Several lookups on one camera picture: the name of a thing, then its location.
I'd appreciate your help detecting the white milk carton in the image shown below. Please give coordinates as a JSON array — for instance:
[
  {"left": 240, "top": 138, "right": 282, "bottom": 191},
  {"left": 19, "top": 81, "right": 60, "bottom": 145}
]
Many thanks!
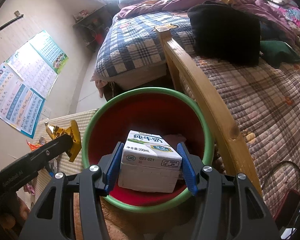
[{"left": 118, "top": 130, "right": 182, "bottom": 193}]

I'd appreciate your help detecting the yellow wrapper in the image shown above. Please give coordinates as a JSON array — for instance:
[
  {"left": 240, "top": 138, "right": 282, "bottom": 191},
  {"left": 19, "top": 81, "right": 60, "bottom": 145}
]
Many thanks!
[{"left": 44, "top": 120, "right": 82, "bottom": 163}]

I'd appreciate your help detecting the wooden bed footboard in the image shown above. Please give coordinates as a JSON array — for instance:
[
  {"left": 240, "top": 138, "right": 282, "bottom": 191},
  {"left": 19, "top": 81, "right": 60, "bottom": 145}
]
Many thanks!
[{"left": 155, "top": 26, "right": 262, "bottom": 193}]

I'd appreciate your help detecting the striped beige tablecloth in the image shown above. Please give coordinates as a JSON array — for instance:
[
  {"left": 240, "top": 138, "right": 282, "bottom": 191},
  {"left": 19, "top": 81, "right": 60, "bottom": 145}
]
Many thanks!
[{"left": 21, "top": 109, "right": 97, "bottom": 204}]

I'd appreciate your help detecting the red bin green rim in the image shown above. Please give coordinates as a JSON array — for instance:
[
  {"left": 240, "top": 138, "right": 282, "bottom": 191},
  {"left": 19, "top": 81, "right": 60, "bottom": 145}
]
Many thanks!
[{"left": 82, "top": 87, "right": 215, "bottom": 213}]

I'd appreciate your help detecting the brown plaid bed cover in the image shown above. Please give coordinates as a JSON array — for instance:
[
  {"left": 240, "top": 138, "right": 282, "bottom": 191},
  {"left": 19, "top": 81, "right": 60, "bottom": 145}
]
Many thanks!
[{"left": 185, "top": 45, "right": 300, "bottom": 214}]

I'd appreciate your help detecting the blue plaid bed quilt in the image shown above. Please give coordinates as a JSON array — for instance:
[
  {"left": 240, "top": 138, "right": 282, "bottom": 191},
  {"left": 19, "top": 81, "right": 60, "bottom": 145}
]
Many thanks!
[{"left": 91, "top": 11, "right": 194, "bottom": 82}]

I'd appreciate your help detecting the dark shelf table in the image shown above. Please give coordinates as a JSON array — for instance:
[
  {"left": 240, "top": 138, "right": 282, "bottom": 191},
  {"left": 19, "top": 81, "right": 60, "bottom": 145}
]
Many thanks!
[{"left": 72, "top": 5, "right": 113, "bottom": 53}]

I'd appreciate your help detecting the black clothing pile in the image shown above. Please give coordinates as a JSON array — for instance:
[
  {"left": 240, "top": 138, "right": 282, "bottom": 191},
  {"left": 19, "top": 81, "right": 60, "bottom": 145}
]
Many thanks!
[{"left": 187, "top": 1, "right": 261, "bottom": 66}]

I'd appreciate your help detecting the green cloth item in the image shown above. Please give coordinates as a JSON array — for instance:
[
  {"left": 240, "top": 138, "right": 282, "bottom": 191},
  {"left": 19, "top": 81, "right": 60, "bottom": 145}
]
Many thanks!
[{"left": 260, "top": 40, "right": 300, "bottom": 69}]

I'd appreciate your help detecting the purple crumpled duvet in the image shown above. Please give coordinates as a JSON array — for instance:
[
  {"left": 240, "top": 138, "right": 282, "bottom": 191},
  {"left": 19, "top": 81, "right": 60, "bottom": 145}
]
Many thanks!
[{"left": 117, "top": 0, "right": 296, "bottom": 45}]

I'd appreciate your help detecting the white chart wall poster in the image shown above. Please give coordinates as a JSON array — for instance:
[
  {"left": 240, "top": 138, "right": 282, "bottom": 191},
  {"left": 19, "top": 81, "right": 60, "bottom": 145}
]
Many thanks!
[{"left": 6, "top": 42, "right": 57, "bottom": 98}]

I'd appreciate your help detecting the green number wall poster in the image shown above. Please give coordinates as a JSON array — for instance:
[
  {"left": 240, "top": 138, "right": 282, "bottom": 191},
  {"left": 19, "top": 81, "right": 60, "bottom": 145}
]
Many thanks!
[{"left": 29, "top": 30, "right": 69, "bottom": 74}]

